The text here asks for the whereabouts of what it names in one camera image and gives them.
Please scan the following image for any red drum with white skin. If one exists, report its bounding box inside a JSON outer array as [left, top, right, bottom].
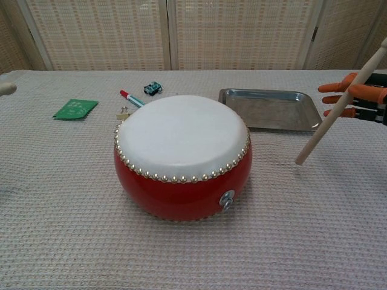
[[113, 95, 253, 223]]

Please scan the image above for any marker pen with red cap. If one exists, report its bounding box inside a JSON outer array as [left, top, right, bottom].
[[119, 89, 146, 109]]

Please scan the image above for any green foil packet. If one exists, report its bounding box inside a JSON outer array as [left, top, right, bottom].
[[52, 98, 100, 121]]

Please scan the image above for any wooden drumstick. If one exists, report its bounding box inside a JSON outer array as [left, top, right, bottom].
[[294, 39, 387, 166], [0, 82, 18, 97]]

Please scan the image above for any stainless steel tray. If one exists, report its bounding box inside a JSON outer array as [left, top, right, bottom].
[[218, 87, 324, 132]]

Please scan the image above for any woven folding screen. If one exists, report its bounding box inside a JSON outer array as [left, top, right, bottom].
[[0, 0, 387, 72]]

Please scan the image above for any small green circuit module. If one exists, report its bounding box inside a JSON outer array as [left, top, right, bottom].
[[143, 81, 163, 96]]

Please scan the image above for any beige waffle-weave tablecloth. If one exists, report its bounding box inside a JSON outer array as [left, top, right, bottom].
[[0, 69, 387, 290]]

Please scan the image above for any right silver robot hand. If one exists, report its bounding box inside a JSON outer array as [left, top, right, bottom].
[[317, 72, 387, 126]]

